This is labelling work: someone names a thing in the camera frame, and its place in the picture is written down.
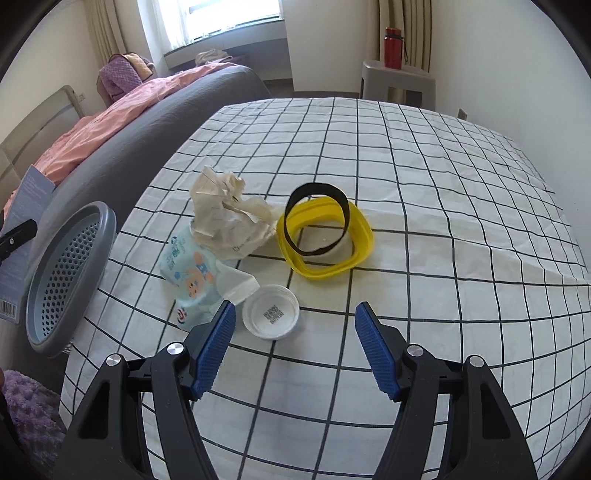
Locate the grey plastic stool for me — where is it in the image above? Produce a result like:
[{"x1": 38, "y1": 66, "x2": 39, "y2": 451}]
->
[{"x1": 360, "y1": 60, "x2": 437, "y2": 110}]

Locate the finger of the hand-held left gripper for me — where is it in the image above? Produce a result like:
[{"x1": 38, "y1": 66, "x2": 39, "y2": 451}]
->
[{"x1": 0, "y1": 219, "x2": 38, "y2": 267}]

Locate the white round plastic lid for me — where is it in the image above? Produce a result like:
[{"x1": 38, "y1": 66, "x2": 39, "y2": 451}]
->
[{"x1": 242, "y1": 285, "x2": 300, "y2": 341}]

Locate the grey perforated trash basket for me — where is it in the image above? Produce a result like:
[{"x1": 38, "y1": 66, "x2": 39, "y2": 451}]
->
[{"x1": 25, "y1": 202, "x2": 117, "y2": 359}]

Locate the black band ring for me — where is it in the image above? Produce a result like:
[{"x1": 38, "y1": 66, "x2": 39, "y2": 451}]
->
[{"x1": 283, "y1": 182, "x2": 351, "y2": 256}]

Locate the window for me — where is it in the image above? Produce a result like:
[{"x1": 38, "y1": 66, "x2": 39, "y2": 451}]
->
[{"x1": 139, "y1": 0, "x2": 284, "y2": 52}]

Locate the grey bed headboard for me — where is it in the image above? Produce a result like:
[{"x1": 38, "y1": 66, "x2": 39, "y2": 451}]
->
[{"x1": 0, "y1": 85, "x2": 86, "y2": 204}]

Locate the purple cardboard box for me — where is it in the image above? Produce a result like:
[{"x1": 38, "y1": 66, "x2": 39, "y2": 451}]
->
[{"x1": 0, "y1": 165, "x2": 57, "y2": 320}]

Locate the white black checked tablecloth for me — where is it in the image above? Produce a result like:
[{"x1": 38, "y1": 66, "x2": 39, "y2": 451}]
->
[{"x1": 58, "y1": 97, "x2": 591, "y2": 480}]

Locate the red water bottle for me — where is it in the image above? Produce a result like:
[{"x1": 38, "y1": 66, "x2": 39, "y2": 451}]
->
[{"x1": 383, "y1": 27, "x2": 410, "y2": 70}]

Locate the blue wet wipes packet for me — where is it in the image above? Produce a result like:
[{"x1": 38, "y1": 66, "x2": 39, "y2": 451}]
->
[{"x1": 159, "y1": 226, "x2": 260, "y2": 331}]

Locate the beige crumpled cloth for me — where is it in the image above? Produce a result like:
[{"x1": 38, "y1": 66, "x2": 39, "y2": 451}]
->
[{"x1": 196, "y1": 48, "x2": 234, "y2": 66}]

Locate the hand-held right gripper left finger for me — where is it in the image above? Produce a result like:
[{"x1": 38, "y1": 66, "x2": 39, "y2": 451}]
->
[{"x1": 60, "y1": 300, "x2": 237, "y2": 480}]

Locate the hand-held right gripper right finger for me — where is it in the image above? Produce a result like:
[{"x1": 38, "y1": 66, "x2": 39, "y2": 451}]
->
[{"x1": 355, "y1": 302, "x2": 539, "y2": 480}]

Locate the purple quilted bag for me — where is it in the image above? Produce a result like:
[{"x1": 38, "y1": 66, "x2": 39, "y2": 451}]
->
[{"x1": 96, "y1": 60, "x2": 145, "y2": 110}]

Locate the grey window bench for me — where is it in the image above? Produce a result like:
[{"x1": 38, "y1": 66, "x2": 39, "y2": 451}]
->
[{"x1": 164, "y1": 21, "x2": 296, "y2": 70}]

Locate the crumpled beige paper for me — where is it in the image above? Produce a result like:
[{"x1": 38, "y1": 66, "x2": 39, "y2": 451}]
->
[{"x1": 190, "y1": 167, "x2": 278, "y2": 260}]

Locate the purple fuzzy clothing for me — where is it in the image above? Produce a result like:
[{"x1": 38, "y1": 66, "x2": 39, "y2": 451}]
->
[{"x1": 0, "y1": 369, "x2": 66, "y2": 468}]

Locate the beige curtain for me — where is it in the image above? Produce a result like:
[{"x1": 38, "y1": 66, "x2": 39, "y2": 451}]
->
[
  {"x1": 85, "y1": 0, "x2": 153, "y2": 71},
  {"x1": 376, "y1": 0, "x2": 437, "y2": 75}
]

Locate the pink blanket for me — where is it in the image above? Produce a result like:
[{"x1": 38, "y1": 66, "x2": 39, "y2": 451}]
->
[{"x1": 30, "y1": 62, "x2": 241, "y2": 185}]

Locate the yellow plastic ring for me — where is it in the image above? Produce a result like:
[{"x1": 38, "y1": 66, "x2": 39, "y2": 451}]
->
[{"x1": 276, "y1": 198, "x2": 375, "y2": 280}]

